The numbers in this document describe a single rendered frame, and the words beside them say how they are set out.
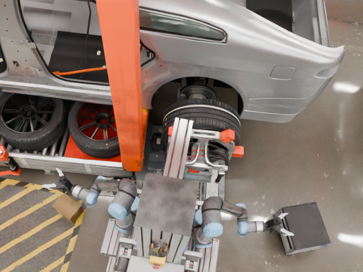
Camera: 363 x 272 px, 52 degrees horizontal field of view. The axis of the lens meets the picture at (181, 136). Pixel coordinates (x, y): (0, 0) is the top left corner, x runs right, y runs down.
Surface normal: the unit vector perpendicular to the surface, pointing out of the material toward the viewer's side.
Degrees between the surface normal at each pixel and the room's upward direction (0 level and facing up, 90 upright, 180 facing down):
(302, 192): 0
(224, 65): 90
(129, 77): 90
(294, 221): 0
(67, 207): 0
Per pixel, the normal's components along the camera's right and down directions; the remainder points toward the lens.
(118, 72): -0.07, 0.88
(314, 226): 0.08, -0.45
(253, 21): 0.25, -0.08
